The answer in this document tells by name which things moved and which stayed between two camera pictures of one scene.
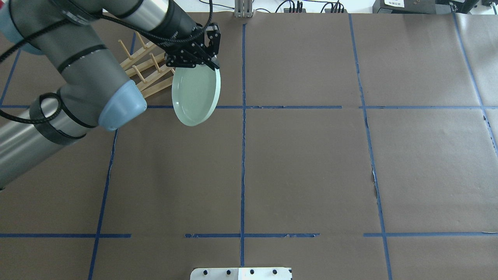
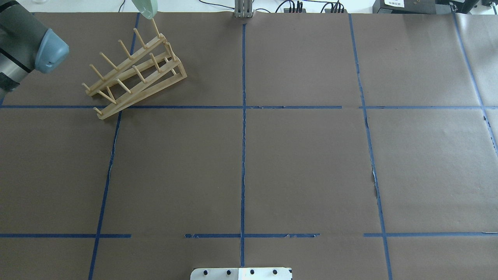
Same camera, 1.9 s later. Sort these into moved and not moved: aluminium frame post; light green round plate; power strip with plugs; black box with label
Moved: light green round plate
Not moved: power strip with plugs; aluminium frame post; black box with label
